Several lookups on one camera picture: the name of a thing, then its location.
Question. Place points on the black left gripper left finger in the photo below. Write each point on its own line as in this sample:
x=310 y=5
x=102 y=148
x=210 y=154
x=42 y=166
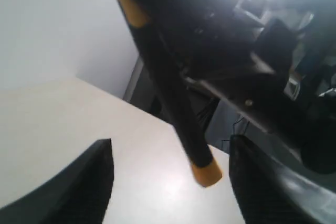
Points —
x=80 y=193

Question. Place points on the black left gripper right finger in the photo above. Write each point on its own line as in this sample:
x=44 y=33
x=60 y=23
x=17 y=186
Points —
x=267 y=191

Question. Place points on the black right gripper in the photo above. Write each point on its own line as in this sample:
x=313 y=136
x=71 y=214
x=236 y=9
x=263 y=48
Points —
x=214 y=48

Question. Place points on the yellow black claw hammer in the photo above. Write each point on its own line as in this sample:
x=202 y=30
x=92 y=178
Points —
x=171 y=90

